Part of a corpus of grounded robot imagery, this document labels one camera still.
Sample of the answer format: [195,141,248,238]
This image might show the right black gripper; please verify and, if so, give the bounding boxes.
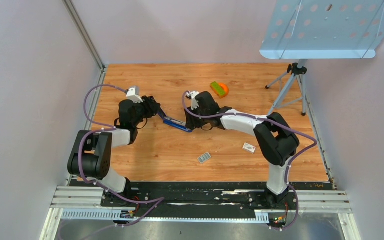
[185,103,210,131]

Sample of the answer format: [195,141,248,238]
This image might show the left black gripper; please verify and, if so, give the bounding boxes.
[131,96,161,128]

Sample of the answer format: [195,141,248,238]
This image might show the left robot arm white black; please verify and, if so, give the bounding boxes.
[67,96,161,207]

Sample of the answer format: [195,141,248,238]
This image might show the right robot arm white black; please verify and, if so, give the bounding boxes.
[182,91,300,209]

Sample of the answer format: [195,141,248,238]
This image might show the green orange tape dispenser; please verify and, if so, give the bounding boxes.
[210,81,230,99]

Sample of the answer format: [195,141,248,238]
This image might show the grey staple block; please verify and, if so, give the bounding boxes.
[197,152,212,164]

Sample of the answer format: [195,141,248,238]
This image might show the small white label card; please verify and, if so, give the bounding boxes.
[242,142,256,154]

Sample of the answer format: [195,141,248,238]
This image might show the grey tripod stand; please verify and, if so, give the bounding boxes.
[265,59,308,116]

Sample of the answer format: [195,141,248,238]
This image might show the light blue perforated tray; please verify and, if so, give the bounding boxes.
[260,0,384,60]

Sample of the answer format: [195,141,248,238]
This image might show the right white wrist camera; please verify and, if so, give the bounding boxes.
[185,91,200,110]

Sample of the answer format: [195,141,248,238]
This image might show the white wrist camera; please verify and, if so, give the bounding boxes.
[185,91,200,110]
[125,85,144,104]

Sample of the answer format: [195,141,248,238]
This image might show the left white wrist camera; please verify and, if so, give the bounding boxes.
[125,85,144,104]

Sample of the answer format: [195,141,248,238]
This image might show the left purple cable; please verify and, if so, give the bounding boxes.
[77,84,165,228]

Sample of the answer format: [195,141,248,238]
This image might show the purple cable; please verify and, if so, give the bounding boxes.
[182,91,319,231]
[77,84,165,228]

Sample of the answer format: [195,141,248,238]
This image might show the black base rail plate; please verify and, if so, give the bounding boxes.
[73,182,331,218]

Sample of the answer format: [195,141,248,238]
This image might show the white slotted cable duct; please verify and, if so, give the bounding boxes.
[61,209,270,224]

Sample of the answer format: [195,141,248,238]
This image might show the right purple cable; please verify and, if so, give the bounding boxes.
[182,91,319,231]

